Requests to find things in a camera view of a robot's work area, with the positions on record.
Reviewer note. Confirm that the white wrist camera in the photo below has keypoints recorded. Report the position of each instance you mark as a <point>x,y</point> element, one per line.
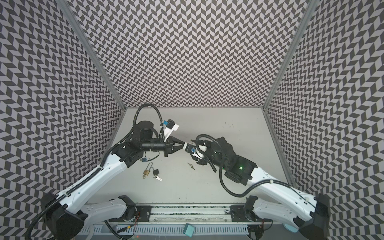
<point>169,127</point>
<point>192,148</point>

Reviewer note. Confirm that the black padlock with keys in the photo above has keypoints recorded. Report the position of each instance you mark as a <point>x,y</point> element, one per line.
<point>156,173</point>

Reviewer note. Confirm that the long shackle brass padlock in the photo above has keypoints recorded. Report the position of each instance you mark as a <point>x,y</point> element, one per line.
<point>148,170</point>

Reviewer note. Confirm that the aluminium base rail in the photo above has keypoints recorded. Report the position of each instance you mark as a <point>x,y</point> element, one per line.
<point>195,213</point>

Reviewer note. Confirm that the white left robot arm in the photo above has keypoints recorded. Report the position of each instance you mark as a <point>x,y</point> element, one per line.
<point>63,213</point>

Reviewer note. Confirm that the aluminium right corner post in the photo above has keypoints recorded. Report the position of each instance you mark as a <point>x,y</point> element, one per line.
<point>304,22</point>

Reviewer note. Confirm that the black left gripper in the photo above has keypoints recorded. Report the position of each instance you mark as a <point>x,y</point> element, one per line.
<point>169,143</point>

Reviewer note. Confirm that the aluminium corner post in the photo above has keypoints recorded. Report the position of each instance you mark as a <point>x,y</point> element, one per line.
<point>304,22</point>
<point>73,21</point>

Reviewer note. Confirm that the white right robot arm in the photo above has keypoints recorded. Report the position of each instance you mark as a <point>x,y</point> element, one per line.
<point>268,197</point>

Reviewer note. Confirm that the teal square block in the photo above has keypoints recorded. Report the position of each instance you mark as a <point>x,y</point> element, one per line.
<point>189,230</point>

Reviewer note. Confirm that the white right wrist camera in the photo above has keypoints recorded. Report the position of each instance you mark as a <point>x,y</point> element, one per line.
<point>192,148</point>

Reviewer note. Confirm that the light blue oval object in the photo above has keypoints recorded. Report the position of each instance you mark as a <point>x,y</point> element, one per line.
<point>290,228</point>

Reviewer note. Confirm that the aluminium left corner post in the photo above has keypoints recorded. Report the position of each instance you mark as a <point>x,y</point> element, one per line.
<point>73,21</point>

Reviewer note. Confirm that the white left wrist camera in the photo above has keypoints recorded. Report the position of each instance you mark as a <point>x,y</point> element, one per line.
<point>169,127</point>

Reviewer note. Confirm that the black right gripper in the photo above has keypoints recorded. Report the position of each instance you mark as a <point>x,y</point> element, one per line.
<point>199,151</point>

